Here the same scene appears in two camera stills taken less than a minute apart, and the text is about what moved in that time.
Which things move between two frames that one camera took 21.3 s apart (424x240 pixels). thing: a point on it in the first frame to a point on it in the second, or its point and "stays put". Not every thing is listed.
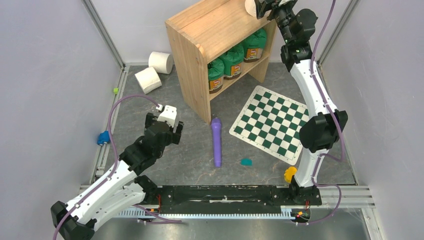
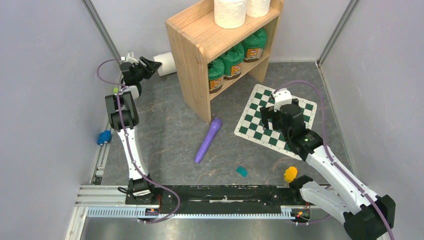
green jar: [254, 46] stays put
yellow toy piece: [290, 171] stays put
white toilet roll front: [250, 7] stays put
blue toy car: [104, 137] stays put
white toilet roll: [148, 79] to [229, 14]
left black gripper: [174, 137] to [152, 65]
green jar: [216, 71] stays put
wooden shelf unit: [200, 32] stays put
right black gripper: [263, 8] to [269, 114]
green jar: [232, 59] stays put
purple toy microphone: [216, 126] to [215, 125]
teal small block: [246, 162] to [242, 171]
